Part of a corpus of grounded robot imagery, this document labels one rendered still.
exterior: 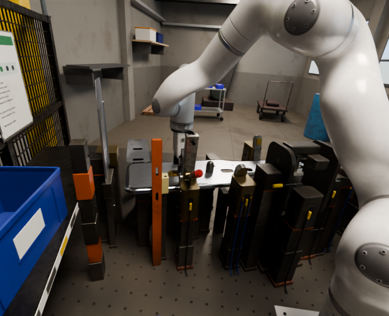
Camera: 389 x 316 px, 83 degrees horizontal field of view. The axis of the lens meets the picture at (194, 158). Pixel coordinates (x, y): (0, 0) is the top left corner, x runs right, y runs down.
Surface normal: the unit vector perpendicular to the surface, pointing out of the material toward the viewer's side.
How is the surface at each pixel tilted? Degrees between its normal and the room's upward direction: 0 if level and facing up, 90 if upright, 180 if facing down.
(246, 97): 90
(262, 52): 90
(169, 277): 0
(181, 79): 61
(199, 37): 90
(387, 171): 118
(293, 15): 88
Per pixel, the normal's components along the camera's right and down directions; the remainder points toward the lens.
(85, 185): 0.24, 0.42
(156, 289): 0.07, -0.91
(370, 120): -0.27, 0.03
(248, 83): -0.11, 0.40
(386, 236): -0.59, -0.51
